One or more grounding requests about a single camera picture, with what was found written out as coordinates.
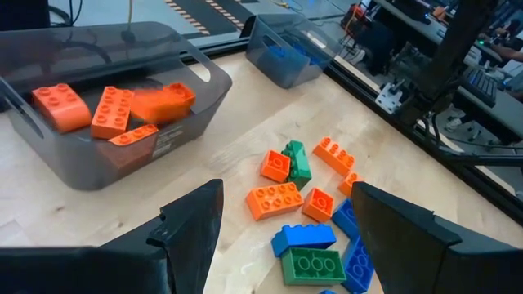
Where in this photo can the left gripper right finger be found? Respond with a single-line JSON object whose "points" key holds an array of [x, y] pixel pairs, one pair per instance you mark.
{"points": [[429, 265]]}

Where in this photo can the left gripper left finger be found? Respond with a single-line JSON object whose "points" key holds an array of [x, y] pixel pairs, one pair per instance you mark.
{"points": [[122, 273]]}

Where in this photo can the green duplo block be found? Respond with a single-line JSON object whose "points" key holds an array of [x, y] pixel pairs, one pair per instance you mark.
{"points": [[299, 163], [313, 266]]}

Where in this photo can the blue duplo block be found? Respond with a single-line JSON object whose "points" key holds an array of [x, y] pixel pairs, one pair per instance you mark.
{"points": [[303, 239], [277, 50], [358, 265], [307, 53], [346, 218]]}

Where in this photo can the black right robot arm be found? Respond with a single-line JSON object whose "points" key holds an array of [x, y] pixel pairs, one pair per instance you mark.
{"points": [[457, 49]]}

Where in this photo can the smoke plastic storage bin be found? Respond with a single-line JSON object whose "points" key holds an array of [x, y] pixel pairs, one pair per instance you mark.
{"points": [[261, 73], [81, 171]]}

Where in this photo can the small orange duplo block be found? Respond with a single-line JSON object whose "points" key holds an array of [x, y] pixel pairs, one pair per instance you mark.
{"points": [[318, 204], [275, 165]]}

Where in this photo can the black keyboard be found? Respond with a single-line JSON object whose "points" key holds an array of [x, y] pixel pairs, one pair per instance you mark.
{"points": [[482, 83]]}

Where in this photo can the person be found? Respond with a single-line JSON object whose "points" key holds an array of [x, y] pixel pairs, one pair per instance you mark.
{"points": [[506, 51]]}

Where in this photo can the black partition screen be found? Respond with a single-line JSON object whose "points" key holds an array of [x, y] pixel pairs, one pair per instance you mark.
{"points": [[20, 12]]}

